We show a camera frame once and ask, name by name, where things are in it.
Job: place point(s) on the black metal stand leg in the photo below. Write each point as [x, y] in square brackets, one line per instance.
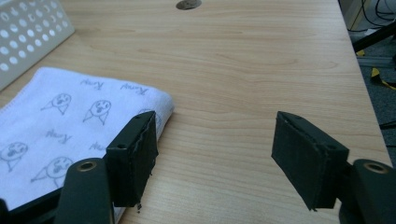
[375, 36]

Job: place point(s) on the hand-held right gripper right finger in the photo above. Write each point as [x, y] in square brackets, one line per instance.
[306, 161]

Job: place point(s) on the white printed towel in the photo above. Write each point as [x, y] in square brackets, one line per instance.
[62, 124]

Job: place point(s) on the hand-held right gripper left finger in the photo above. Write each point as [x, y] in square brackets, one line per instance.
[134, 161]

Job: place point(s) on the yellow black floor tape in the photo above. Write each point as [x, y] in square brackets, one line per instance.
[380, 77]

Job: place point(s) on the white perforated basket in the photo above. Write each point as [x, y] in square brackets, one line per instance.
[25, 34]

